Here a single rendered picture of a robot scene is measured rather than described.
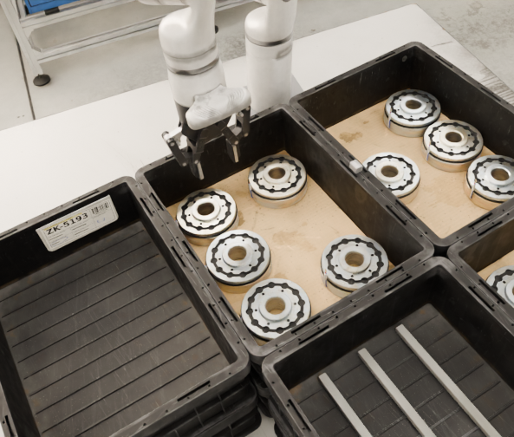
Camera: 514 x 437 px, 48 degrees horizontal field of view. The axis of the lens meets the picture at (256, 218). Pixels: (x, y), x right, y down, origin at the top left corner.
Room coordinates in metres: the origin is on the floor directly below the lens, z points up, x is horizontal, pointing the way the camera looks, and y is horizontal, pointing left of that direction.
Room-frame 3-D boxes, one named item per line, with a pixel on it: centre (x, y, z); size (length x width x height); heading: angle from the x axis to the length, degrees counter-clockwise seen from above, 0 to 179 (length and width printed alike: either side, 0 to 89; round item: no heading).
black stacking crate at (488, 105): (0.69, -0.30, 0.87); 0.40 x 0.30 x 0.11; 25
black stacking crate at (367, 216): (0.56, -0.03, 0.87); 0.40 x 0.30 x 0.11; 25
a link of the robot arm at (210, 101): (0.63, 0.05, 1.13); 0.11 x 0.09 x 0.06; 24
